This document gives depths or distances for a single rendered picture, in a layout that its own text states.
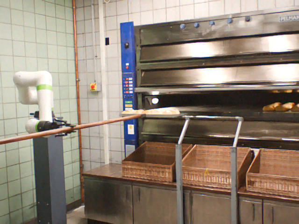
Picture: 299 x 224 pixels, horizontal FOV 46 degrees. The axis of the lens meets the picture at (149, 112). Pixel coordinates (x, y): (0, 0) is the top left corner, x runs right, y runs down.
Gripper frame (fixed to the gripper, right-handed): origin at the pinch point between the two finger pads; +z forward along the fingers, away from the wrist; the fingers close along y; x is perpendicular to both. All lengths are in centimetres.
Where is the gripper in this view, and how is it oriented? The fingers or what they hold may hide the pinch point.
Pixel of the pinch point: (71, 128)
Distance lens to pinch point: 241.0
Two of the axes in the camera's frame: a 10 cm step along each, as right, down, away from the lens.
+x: -4.8, 0.8, -8.7
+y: 0.2, 10.0, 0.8
